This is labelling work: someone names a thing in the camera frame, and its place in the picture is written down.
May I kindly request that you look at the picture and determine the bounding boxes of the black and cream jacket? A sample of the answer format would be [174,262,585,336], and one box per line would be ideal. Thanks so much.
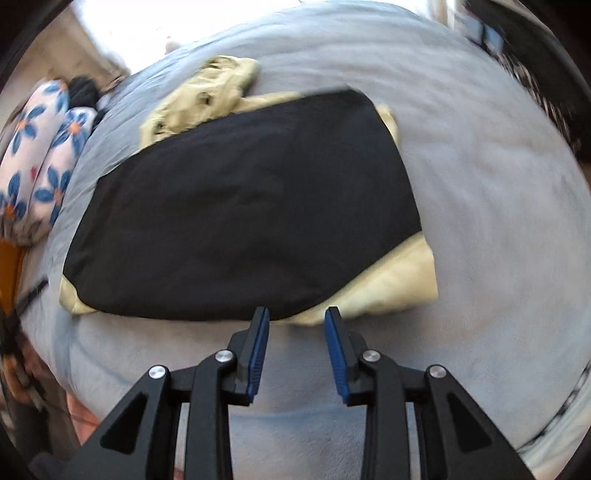
[59,55,439,326]

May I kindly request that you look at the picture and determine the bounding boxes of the blue floral pillow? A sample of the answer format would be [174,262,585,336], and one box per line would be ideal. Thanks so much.
[1,80,69,244]
[17,107,97,245]

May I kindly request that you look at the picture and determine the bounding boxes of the black garment near pillows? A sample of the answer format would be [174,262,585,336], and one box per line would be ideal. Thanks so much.
[68,76,100,110]

